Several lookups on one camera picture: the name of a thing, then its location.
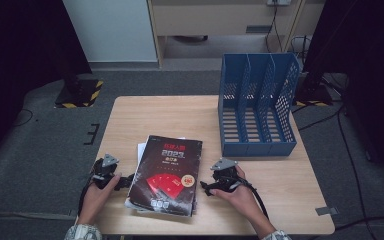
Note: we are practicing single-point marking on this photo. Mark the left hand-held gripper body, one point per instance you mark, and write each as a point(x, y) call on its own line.
point(105, 173)

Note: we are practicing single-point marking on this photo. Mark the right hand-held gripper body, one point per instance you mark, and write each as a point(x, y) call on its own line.
point(225, 178)

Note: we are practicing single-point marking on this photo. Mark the white book with picture grid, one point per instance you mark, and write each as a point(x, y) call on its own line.
point(141, 151)

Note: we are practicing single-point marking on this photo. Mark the black magazine with red fan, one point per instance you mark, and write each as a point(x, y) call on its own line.
point(166, 173)

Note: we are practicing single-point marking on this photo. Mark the blue file rack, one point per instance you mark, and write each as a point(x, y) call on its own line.
point(256, 146)

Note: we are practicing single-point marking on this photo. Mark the person's right hand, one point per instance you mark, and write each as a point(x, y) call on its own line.
point(245, 200)

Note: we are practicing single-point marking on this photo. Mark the person's left hand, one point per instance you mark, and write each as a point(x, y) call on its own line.
point(95, 203)

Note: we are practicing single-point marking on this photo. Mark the black stand base yellow stripes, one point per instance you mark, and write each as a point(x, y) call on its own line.
point(313, 95)
point(80, 95)

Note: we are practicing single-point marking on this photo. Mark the white cabinet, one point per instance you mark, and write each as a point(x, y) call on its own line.
point(113, 30)

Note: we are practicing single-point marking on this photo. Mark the beige desk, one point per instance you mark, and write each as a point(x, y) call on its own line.
point(213, 18)

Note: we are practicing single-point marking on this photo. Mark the white power strip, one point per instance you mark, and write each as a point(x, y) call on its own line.
point(278, 2)

